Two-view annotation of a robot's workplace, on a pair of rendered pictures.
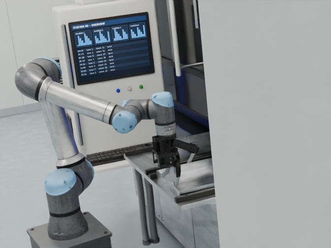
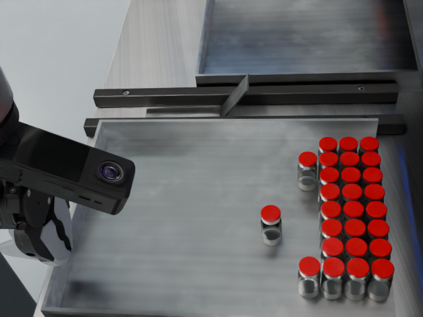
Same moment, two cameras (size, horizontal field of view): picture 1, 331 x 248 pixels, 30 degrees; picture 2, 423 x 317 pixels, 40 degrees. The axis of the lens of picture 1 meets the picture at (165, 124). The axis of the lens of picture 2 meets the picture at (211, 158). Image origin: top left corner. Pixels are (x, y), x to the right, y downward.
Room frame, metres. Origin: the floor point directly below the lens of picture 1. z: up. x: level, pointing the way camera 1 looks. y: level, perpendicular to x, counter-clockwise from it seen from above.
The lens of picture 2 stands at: (1.96, -0.33, 1.42)
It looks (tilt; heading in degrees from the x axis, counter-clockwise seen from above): 48 degrees down; 31
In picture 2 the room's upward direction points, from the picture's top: 9 degrees counter-clockwise
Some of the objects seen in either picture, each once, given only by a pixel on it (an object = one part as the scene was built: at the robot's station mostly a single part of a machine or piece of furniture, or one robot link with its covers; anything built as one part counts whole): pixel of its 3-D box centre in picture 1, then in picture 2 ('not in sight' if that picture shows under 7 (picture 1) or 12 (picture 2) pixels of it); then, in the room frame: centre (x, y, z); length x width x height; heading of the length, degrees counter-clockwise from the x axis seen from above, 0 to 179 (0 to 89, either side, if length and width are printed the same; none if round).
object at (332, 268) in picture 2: not in sight; (329, 212); (2.32, -0.25, 0.90); 0.18 x 0.02 x 0.05; 18
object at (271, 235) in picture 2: not in sight; (271, 226); (2.29, -0.20, 0.90); 0.02 x 0.02 x 0.04
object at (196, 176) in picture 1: (207, 174); (226, 214); (2.29, -0.14, 0.90); 0.34 x 0.26 x 0.04; 108
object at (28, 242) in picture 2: (176, 165); (33, 227); (2.15, -0.02, 1.00); 0.05 x 0.02 x 0.09; 19
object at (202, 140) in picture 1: (199, 146); (321, 23); (2.65, -0.14, 0.90); 0.34 x 0.26 x 0.04; 109
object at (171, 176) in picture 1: (171, 177); (29, 248); (2.15, 0.00, 0.96); 0.06 x 0.03 x 0.09; 109
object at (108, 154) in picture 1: (125, 152); not in sight; (2.92, 0.21, 0.82); 0.40 x 0.14 x 0.02; 106
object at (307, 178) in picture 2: not in sight; (307, 171); (2.37, -0.21, 0.90); 0.02 x 0.02 x 0.05
